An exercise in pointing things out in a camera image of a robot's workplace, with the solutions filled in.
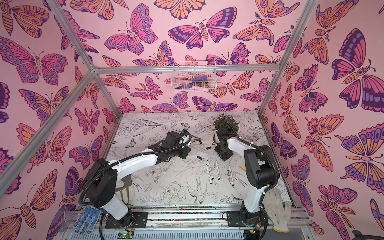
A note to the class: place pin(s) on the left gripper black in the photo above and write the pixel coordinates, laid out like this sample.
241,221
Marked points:
185,152

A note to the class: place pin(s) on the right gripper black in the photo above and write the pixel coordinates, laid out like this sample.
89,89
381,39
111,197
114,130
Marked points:
223,150

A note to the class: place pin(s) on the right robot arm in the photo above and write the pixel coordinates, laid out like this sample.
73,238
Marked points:
261,170

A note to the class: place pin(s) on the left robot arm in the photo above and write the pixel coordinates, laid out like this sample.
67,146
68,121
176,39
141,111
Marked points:
99,185

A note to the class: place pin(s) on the potted green plant white pot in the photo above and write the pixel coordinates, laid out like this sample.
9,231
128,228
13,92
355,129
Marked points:
225,127

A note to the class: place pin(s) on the white work glove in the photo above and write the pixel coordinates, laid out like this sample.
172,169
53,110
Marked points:
278,211

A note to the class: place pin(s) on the green circuit board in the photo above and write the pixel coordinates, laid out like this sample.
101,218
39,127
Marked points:
125,235

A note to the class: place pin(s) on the blue knit glove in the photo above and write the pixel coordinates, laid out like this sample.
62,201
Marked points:
87,221

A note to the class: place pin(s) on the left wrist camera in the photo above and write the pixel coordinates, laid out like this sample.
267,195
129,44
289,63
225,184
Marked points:
186,137

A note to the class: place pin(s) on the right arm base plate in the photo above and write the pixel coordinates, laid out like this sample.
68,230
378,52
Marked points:
240,218

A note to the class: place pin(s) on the white wire basket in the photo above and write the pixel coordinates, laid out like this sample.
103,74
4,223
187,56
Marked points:
194,76

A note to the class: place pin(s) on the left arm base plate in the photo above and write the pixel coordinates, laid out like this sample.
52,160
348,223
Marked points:
135,220

